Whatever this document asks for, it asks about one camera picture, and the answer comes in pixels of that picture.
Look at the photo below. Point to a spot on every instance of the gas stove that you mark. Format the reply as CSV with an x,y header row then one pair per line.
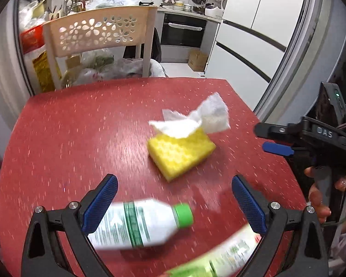
x,y
146,3

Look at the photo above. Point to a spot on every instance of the white refrigerator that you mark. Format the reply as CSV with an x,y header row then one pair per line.
x,y
248,11

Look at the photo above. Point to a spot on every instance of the person's right hand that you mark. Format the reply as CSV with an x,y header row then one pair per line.
x,y
314,196

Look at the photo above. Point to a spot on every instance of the cardboard box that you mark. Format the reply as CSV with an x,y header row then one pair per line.
x,y
197,60

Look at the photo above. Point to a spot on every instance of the cooking pots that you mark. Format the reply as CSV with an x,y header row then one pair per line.
x,y
181,6

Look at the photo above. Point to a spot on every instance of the green plastic packet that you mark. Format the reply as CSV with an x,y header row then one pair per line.
x,y
219,259

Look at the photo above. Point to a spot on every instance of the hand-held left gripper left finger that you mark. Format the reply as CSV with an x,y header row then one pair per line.
x,y
99,205

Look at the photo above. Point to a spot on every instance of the white bottle green cap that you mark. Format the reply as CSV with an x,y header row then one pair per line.
x,y
138,225

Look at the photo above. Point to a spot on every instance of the yellow bag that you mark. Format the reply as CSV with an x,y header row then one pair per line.
x,y
43,72

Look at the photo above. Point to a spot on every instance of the beige plastic flower-cutout chair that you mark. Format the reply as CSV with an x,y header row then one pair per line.
x,y
127,34

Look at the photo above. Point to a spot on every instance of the white tissue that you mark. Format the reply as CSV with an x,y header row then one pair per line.
x,y
176,127

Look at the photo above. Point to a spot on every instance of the black built-in oven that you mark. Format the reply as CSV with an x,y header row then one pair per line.
x,y
184,34

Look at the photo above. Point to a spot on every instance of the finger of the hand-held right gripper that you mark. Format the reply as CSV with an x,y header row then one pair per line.
x,y
274,131
276,148

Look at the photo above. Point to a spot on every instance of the yellow sponge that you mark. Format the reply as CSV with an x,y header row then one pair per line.
x,y
178,155

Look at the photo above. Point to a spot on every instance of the white rice cooker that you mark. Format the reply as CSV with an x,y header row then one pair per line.
x,y
214,11

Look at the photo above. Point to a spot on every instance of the blue white plastic bag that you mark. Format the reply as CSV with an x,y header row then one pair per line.
x,y
111,0

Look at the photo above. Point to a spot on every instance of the red box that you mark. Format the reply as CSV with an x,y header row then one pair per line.
x,y
31,39

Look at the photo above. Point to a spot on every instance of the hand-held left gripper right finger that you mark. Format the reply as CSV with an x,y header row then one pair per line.
x,y
249,205

